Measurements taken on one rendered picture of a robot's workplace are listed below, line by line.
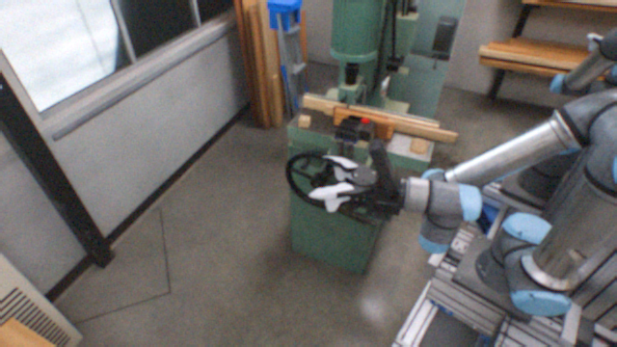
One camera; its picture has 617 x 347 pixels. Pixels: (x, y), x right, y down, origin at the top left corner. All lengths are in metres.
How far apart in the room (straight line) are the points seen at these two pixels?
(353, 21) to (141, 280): 1.74
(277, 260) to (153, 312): 0.70
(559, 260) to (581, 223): 0.11
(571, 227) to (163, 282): 1.89
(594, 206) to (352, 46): 0.89
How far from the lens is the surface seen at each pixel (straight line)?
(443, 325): 1.82
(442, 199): 0.77
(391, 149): 1.43
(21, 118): 1.81
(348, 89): 1.46
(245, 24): 2.78
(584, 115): 0.85
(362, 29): 1.33
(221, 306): 2.03
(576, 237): 0.89
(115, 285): 2.30
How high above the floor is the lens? 1.76
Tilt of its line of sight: 42 degrees down
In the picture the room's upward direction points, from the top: straight up
